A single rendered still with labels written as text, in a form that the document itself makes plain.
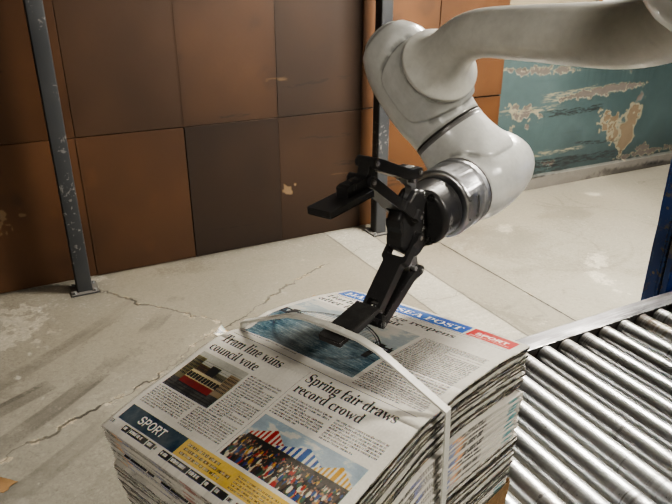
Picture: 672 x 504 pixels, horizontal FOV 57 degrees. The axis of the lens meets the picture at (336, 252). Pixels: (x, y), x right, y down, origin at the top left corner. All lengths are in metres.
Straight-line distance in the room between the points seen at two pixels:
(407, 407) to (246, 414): 0.16
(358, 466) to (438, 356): 0.19
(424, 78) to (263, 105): 3.06
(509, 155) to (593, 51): 0.25
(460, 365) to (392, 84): 0.37
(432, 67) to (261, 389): 0.43
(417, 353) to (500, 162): 0.27
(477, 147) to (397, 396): 0.35
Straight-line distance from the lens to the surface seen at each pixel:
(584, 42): 0.64
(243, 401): 0.66
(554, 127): 5.38
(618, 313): 1.73
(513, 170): 0.84
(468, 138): 0.83
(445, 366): 0.70
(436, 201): 0.73
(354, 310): 0.69
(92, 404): 2.77
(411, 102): 0.83
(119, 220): 3.76
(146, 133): 3.66
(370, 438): 0.60
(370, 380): 0.66
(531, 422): 1.29
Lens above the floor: 1.57
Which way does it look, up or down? 24 degrees down
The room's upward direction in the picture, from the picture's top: straight up
